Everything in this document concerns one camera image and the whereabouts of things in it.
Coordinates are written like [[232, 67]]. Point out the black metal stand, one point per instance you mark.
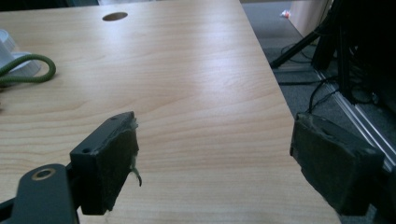
[[342, 40]]

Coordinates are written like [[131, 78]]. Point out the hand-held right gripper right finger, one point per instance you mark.
[[333, 161]]

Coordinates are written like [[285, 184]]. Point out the small white and red object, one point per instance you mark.
[[285, 13]]

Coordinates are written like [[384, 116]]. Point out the aluminium floor rail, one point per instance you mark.
[[358, 115]]

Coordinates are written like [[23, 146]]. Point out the white plastic object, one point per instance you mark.
[[14, 59]]

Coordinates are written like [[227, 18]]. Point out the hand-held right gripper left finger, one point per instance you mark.
[[102, 165]]

